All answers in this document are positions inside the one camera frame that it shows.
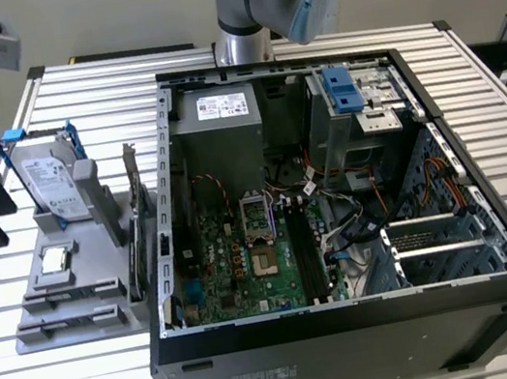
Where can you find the CPU socket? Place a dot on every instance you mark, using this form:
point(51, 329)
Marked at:
point(264, 261)

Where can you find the black open PC case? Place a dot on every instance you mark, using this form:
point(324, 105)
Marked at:
point(313, 360)

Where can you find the perforated metal disk bay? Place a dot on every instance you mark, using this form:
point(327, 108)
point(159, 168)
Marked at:
point(441, 249)

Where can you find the graphics card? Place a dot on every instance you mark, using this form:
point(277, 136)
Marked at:
point(135, 264)

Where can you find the socket locking lever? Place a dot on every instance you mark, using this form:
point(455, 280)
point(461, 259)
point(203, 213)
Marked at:
point(271, 218)

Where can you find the black RAM slot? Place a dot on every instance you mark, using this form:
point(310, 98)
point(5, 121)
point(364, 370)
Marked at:
point(311, 248)
point(298, 250)
point(305, 249)

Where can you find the blue plastic bay latch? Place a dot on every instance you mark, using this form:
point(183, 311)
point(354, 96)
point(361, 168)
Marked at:
point(339, 91)

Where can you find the grey parts rack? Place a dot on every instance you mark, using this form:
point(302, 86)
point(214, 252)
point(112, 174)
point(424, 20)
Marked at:
point(93, 257)

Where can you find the silver CPU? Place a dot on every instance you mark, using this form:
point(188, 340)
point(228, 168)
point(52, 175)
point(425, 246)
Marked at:
point(55, 260)

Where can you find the dark RAM stick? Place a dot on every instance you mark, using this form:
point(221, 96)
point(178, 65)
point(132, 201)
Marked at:
point(73, 295)
point(73, 323)

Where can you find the hard disk in blue carrier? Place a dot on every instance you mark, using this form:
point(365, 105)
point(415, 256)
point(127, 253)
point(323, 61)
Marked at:
point(47, 176)

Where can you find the grey power supply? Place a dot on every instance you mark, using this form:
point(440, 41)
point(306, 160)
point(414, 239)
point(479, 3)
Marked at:
point(223, 155)

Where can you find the green motherboard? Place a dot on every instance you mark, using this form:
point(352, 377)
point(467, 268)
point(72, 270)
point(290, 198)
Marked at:
point(272, 294)

